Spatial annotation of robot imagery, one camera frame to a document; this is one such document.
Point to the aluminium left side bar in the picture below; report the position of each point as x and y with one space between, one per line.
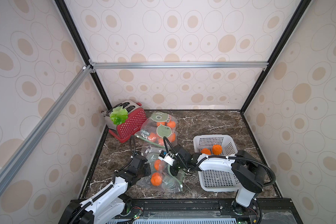
14 164

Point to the red polka-dot toaster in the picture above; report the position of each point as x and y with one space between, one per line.
136 118

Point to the black left corner post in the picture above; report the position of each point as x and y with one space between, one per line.
70 24

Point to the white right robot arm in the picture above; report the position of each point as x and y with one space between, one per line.
252 175

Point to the aluminium rear cross bar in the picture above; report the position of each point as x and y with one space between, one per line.
180 65

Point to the green plastic lettuce leaf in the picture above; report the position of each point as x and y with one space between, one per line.
119 115

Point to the white perforated plastic basket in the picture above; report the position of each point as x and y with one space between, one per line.
215 174

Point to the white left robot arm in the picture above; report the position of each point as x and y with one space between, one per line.
111 200

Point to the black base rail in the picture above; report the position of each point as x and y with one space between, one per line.
124 210

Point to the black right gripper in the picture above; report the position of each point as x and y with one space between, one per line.
174 167

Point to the orange fruit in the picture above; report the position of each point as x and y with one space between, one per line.
217 149
206 151

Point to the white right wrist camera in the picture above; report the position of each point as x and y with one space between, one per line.
164 156

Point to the black corner frame post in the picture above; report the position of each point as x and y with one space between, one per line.
291 26

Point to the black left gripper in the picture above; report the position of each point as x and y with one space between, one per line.
148 169

